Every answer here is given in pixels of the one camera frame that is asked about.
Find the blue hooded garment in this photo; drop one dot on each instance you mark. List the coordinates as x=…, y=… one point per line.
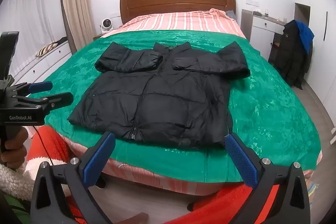
x=305, y=37

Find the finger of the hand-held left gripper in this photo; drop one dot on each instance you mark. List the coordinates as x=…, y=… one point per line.
x=39, y=87
x=57, y=100

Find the small black item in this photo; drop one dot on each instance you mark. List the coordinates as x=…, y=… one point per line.
x=257, y=13

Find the black hanging coat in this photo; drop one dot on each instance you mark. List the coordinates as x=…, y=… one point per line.
x=288, y=56

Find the brown wooden stool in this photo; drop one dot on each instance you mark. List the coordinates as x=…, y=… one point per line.
x=275, y=46

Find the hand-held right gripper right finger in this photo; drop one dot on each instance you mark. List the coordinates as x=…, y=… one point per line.
x=241, y=158

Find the striped cushion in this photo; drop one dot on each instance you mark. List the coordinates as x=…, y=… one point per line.
x=46, y=50

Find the brown nightstand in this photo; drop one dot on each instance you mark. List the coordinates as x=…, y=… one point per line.
x=98, y=37

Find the black puffer jacket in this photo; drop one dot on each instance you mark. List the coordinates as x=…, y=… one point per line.
x=162, y=98

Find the white window bench cabinet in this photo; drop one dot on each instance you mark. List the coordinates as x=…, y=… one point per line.
x=52, y=62

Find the beige curtain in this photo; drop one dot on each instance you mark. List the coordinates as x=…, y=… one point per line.
x=76, y=3

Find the person's left hand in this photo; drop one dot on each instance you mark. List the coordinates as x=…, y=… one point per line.
x=13, y=153

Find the green floral blanket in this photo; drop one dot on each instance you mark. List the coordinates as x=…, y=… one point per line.
x=262, y=98

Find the person's red fleece garment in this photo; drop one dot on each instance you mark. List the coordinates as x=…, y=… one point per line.
x=236, y=205

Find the grey plaid pillow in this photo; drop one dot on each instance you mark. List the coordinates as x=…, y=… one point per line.
x=231, y=14

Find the pink striped bed sheet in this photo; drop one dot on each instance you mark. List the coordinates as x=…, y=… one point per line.
x=178, y=20

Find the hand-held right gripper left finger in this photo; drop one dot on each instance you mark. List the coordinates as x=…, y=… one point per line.
x=98, y=158

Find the white dresser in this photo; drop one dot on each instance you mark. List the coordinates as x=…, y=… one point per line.
x=260, y=29

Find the person's left forearm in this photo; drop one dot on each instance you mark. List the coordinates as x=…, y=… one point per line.
x=10, y=182

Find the white wall switch plate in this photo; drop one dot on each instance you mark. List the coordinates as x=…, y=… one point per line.
x=252, y=2

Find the white wall socket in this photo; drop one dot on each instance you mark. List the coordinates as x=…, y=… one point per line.
x=114, y=15

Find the small white fan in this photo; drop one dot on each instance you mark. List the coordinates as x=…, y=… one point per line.
x=106, y=24

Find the white wardrobe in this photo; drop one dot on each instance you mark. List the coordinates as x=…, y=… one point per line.
x=325, y=56

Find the white sheer curtain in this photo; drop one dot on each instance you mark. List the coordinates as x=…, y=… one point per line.
x=31, y=11

